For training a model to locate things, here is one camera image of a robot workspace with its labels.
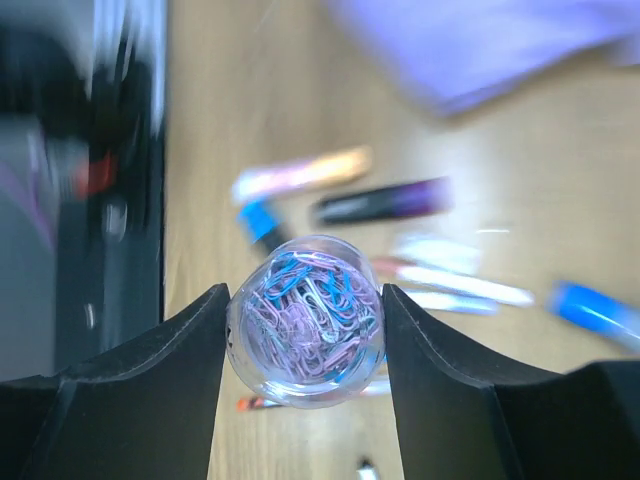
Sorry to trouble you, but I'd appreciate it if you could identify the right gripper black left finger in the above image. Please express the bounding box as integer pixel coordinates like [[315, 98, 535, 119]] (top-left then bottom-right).
[[1, 284, 230, 479]]

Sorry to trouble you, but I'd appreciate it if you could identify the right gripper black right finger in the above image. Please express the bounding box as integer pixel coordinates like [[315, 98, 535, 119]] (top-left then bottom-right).
[[382, 284, 639, 479]]

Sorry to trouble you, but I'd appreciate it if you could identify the light blue white pen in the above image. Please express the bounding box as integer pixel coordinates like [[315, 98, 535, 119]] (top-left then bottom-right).
[[395, 265, 535, 307]]

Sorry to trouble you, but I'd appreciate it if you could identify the purple black highlighter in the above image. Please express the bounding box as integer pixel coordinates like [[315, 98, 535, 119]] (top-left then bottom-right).
[[312, 177, 453, 225]]

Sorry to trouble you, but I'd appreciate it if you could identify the blue black highlighter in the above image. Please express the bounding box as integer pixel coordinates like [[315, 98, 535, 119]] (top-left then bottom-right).
[[237, 200, 292, 257]]

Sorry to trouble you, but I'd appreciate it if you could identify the black cap white marker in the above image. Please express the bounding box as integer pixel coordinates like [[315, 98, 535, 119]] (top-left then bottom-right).
[[356, 458, 380, 480]]

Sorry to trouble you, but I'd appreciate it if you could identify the clear jar of paperclips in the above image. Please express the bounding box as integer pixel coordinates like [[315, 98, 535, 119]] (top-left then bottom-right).
[[226, 235, 385, 409]]

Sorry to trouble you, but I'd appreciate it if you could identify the blue cap white pen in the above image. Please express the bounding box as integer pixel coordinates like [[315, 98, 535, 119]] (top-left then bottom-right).
[[404, 290, 499, 315]]

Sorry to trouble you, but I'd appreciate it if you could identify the salmon tip white pen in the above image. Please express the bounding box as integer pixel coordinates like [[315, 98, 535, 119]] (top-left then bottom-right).
[[371, 256, 414, 276]]

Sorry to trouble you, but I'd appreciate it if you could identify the orange red pen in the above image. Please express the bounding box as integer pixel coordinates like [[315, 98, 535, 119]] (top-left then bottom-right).
[[236, 396, 282, 412]]

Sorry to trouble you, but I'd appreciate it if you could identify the orange pink highlighter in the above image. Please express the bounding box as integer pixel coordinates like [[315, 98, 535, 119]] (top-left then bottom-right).
[[231, 146, 373, 204]]

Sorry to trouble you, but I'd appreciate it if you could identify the white eraser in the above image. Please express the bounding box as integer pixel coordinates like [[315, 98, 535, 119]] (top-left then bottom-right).
[[391, 233, 481, 275]]

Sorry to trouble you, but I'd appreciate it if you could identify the purple cloth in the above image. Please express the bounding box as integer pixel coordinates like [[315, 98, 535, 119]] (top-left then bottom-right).
[[327, 1, 639, 115]]

